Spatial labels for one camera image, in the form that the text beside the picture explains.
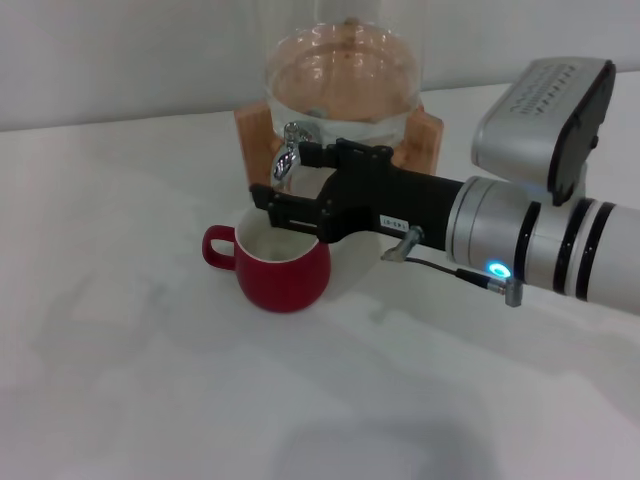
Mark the right arm cable with connector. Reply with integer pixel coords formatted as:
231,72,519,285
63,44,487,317
380,224,524,309

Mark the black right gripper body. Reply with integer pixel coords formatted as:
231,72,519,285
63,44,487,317
317,162,465,254

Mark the wooden dispenser stand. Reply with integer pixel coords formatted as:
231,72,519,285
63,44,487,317
233,102,445,194

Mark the chrome faucet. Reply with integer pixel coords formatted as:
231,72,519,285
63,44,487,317
271,121,321,182

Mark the glass water dispenser jar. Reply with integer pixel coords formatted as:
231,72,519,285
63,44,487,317
263,0,426,152

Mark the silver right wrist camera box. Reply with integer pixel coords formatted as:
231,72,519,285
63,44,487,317
470,58,617,208

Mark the red ceramic cup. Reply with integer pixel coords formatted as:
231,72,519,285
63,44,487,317
201,208,332,314

